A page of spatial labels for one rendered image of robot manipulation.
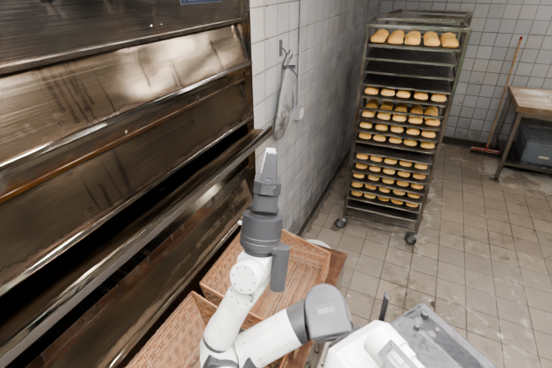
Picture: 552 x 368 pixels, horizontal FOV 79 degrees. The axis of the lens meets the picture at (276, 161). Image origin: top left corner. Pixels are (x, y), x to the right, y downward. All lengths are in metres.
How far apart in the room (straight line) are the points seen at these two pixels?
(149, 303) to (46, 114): 0.81
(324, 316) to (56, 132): 0.76
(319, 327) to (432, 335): 0.24
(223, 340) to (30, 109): 0.67
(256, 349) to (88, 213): 0.58
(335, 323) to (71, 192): 0.75
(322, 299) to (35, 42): 0.87
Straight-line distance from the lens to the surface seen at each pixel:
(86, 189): 1.07
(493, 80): 5.04
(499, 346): 2.83
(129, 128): 1.12
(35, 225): 1.02
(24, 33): 0.94
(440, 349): 0.86
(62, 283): 1.03
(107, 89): 1.05
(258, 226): 0.69
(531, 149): 4.64
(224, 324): 0.82
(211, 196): 1.57
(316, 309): 0.85
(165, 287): 1.49
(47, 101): 0.96
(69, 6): 1.00
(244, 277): 0.72
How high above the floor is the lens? 2.07
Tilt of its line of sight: 29 degrees down
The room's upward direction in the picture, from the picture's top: straight up
